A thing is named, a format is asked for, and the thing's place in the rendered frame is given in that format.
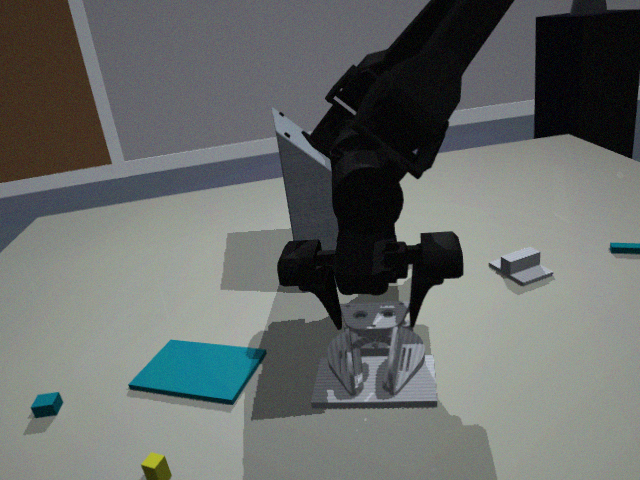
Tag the small teal block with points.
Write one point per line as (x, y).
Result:
(46, 405)

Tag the olive yellow block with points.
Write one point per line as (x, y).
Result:
(155, 467)

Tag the teal flat square plate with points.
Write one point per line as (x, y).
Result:
(200, 371)

